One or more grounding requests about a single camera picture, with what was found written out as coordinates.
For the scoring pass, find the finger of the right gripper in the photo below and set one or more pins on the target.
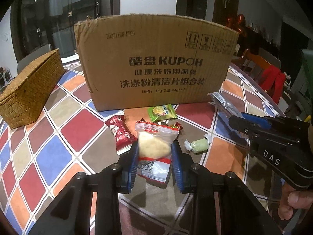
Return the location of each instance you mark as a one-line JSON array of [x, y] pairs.
[[266, 122], [257, 136]]

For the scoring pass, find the wooden chair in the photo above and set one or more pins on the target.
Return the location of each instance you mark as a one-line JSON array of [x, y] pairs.
[[254, 65]]

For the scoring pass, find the red gold candy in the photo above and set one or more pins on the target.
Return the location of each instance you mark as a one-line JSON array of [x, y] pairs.
[[176, 125]]

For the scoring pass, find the person's right hand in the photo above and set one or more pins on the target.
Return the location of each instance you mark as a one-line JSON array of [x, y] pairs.
[[293, 199]]

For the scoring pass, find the green snack packet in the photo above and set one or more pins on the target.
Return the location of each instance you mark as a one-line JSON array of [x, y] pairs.
[[162, 112]]

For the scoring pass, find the red garment on chair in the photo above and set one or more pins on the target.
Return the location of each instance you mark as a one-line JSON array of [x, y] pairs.
[[272, 81]]

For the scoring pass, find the colourful diamond table mat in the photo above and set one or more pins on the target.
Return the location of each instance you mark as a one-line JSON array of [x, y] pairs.
[[70, 136]]

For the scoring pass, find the pale green candy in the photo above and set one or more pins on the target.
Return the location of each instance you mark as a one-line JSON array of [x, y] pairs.
[[199, 145]]

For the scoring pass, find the grey dining chair left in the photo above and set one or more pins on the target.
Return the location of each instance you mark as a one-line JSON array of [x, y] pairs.
[[32, 56]]

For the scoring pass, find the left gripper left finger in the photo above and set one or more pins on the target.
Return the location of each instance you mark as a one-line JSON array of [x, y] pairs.
[[70, 211]]

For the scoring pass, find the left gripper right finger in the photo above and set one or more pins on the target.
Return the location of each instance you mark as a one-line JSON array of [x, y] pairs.
[[221, 203]]

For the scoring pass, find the glass sliding door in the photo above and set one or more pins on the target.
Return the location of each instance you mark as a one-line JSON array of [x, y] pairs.
[[36, 23]]

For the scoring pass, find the brown cardboard box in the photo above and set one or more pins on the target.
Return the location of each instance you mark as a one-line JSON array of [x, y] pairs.
[[146, 60]]

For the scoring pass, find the red small snack packet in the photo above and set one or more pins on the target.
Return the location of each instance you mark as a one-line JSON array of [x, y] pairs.
[[123, 137]]

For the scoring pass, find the silver blue stick packet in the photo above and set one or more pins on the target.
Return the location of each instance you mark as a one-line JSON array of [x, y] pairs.
[[224, 105]]

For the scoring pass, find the red foil balloon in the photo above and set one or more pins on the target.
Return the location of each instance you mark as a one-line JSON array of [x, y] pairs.
[[237, 24]]

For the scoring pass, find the woven wicker box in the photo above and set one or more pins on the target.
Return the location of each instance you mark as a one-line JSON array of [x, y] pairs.
[[24, 98]]

